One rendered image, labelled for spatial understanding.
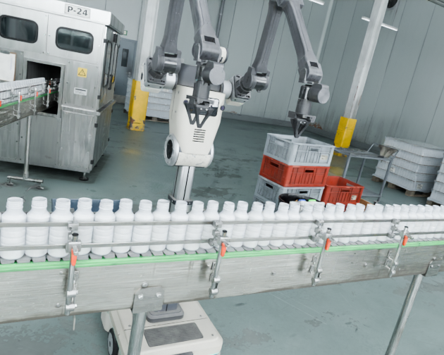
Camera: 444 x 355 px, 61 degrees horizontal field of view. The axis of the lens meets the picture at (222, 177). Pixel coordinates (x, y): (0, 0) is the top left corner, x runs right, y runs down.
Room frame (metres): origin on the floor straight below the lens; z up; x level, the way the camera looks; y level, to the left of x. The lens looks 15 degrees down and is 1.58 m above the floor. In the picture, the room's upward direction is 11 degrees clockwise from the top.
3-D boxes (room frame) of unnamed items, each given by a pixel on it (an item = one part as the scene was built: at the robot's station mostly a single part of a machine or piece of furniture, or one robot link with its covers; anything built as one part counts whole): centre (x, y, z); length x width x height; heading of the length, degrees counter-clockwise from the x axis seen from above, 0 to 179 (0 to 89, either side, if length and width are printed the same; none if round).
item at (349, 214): (1.54, -0.56, 1.08); 0.06 x 0.06 x 0.17
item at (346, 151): (5.96, -2.06, 0.49); 1.05 x 0.55 x 0.99; 120
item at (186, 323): (1.86, 0.18, 0.24); 0.68 x 0.53 x 0.41; 30
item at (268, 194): (3.87, -0.72, 0.55); 0.61 x 0.41 x 0.22; 127
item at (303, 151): (3.88, -0.72, 1.00); 0.61 x 0.41 x 0.22; 127
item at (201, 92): (1.32, 0.13, 1.51); 0.10 x 0.07 x 0.07; 30
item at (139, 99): (8.72, 2.20, 0.55); 0.40 x 0.40 x 1.10; 30
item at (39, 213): (0.96, 0.47, 1.08); 0.06 x 0.06 x 0.17
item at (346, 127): (11.11, -3.22, 0.55); 0.40 x 0.40 x 1.10; 30
